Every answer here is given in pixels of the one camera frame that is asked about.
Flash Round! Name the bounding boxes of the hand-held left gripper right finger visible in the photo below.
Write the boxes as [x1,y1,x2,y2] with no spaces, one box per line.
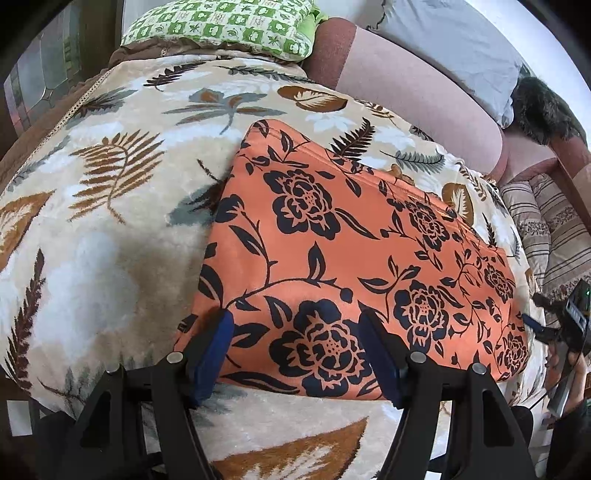
[358,309,533,480]

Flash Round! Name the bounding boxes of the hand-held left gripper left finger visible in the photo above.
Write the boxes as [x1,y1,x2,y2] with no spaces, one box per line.
[55,307,236,480]

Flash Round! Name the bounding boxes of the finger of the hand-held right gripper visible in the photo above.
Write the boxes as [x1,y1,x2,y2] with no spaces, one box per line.
[522,313,563,343]
[533,292,570,318]

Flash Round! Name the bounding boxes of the orange floral blouse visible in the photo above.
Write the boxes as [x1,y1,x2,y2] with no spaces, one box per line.
[177,119,532,400]

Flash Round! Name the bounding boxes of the person's right hand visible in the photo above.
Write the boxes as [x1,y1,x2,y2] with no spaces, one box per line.
[565,353,591,414]

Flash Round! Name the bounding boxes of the striped cushion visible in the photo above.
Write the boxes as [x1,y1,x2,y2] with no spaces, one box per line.
[500,173,591,303]

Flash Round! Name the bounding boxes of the pink maroon cushion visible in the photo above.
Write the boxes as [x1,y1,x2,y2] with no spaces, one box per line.
[498,133,591,215]

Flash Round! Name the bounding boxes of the leaf print blanket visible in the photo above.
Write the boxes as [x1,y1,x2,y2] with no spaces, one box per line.
[0,50,557,480]

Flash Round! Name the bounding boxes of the dark furry cloth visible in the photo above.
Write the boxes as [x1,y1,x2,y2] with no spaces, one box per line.
[510,76,585,147]

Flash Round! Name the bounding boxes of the pink bolster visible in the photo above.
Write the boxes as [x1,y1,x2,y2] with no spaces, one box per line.
[304,17,509,182]

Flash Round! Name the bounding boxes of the grey pillow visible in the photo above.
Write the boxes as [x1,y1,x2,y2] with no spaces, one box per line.
[366,0,528,128]

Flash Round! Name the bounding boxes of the green checkered pillow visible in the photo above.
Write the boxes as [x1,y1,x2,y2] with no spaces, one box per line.
[120,0,330,64]

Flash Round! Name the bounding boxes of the patterned glass door panel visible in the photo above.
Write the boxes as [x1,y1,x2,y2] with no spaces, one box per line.
[4,4,85,137]

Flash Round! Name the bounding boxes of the wooden door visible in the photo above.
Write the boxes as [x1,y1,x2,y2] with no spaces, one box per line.
[0,0,125,153]

